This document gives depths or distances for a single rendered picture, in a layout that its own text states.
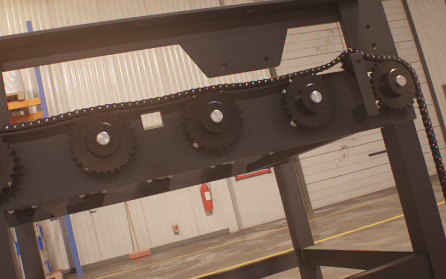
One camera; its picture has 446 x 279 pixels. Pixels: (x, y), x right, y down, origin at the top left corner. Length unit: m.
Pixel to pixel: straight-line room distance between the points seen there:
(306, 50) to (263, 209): 3.79
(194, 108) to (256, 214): 9.62
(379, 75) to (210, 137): 0.57
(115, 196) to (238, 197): 8.63
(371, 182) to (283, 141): 10.75
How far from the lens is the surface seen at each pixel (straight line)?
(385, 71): 1.65
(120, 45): 1.47
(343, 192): 11.82
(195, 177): 2.36
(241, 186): 10.89
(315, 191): 11.51
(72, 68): 10.91
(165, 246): 10.52
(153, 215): 10.49
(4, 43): 1.42
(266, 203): 11.04
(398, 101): 1.65
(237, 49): 1.53
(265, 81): 1.45
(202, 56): 1.49
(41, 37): 1.42
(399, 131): 1.65
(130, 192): 2.31
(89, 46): 1.47
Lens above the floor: 0.64
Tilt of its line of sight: 7 degrees up
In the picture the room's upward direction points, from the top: 14 degrees counter-clockwise
